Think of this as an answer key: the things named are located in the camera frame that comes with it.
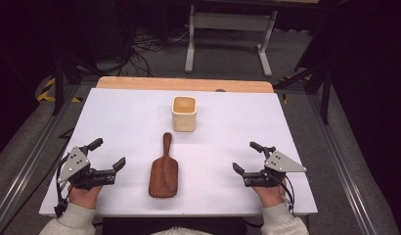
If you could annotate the cream square cup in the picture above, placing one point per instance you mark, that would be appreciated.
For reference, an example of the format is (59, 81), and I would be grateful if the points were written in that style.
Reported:
(184, 120)

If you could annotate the black metal stand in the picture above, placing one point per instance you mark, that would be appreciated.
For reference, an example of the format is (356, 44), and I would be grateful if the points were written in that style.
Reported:
(58, 84)
(325, 98)

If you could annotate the person's lap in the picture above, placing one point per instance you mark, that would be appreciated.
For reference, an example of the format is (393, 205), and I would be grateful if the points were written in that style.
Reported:
(175, 226)

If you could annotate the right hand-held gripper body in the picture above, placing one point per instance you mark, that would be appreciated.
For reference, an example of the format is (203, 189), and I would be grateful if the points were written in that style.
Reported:
(280, 163)

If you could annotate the person's left hand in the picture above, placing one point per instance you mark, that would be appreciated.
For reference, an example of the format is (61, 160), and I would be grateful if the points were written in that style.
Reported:
(84, 197)

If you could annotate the white board sheet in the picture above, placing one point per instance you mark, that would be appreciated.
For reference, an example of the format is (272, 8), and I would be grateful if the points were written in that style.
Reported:
(201, 147)

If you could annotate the person's right hand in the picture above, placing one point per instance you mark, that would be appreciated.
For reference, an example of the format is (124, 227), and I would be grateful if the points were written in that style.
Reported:
(270, 196)

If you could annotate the yellow black hazard tape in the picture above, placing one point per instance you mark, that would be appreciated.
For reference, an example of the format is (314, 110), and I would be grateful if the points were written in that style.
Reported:
(47, 94)
(284, 98)

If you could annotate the aluminium floor rail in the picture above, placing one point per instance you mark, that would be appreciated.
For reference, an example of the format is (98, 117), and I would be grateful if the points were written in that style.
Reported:
(32, 153)
(342, 163)

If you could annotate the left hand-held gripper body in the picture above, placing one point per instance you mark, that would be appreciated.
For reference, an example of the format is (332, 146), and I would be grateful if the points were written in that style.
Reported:
(78, 169)

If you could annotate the white metal stand frame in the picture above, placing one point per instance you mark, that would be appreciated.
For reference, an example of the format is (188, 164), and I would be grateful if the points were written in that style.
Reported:
(232, 22)

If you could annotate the brown wooden hairbrush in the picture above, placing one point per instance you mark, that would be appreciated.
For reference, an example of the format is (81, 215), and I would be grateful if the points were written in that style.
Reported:
(163, 176)

